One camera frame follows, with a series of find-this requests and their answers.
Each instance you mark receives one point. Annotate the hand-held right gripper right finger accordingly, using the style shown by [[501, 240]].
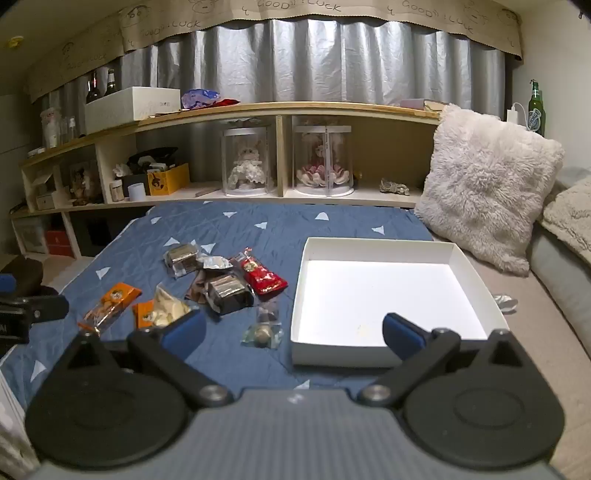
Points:
[[404, 337]]

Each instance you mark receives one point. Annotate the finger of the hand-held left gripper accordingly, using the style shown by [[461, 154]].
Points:
[[5, 282], [44, 308]]

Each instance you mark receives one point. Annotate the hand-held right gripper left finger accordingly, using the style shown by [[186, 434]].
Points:
[[184, 332]]

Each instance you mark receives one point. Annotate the cream chips snack packet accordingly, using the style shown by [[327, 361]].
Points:
[[170, 308]]

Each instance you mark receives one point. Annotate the white cardboard box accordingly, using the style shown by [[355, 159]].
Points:
[[369, 295]]

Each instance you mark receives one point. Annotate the brown square snack packet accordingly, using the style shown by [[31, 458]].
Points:
[[228, 293], [182, 258]]

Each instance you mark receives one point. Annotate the dark round object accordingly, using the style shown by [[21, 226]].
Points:
[[27, 272]]

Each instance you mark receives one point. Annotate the brown crumpled wrapper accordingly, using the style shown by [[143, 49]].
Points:
[[196, 288]]

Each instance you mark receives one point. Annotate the red box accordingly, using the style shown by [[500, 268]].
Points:
[[60, 242]]

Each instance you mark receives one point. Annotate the silver foil snack wrapper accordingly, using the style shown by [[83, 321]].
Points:
[[214, 263]]

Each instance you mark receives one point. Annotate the clear wrapped candy packet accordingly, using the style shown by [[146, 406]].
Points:
[[264, 325]]

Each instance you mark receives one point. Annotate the red snack packet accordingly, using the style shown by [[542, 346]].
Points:
[[261, 277]]

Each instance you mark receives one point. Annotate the crumpled silver wrapper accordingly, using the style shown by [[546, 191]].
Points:
[[505, 302]]

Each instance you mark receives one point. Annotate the beige bed sheet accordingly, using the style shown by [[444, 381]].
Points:
[[531, 369]]

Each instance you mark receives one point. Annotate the small lidded jar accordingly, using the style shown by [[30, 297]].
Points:
[[117, 190]]

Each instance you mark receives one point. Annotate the blue triangle print blanket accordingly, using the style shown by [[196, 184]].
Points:
[[277, 221]]

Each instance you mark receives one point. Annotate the white cup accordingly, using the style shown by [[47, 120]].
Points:
[[136, 191]]

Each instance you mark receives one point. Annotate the silver hair accessory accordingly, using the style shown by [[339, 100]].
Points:
[[395, 187]]

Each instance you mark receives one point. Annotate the yellow cardboard box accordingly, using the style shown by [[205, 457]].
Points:
[[168, 181]]

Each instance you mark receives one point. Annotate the clear jar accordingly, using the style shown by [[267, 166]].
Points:
[[51, 127]]

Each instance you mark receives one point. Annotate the clear spray bottle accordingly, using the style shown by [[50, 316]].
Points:
[[71, 130]]

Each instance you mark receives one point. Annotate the grey cushion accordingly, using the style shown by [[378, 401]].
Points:
[[568, 286]]

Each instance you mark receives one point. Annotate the white fluffy pillow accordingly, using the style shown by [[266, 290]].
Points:
[[485, 184]]

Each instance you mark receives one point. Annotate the white dress doll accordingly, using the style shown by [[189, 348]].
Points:
[[249, 166]]

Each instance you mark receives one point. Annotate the pink dress doll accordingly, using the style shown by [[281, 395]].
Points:
[[321, 170]]

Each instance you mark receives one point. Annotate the beige textured pillow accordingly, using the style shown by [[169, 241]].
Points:
[[572, 217]]

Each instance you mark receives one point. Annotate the dark glass bottle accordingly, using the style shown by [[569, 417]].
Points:
[[111, 85], [93, 90]]

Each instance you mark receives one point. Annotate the white storage box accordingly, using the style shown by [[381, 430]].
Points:
[[131, 108]]

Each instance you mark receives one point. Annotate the purple plastic bag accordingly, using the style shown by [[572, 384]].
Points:
[[201, 98]]

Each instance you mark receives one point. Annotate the wooden shelf unit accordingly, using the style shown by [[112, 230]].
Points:
[[323, 108]]

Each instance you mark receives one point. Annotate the white charger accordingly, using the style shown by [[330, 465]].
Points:
[[513, 115]]

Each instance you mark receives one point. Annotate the green glass bottle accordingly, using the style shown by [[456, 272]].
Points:
[[535, 110]]

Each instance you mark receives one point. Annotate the grey curtain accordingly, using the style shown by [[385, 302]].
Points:
[[323, 60]]

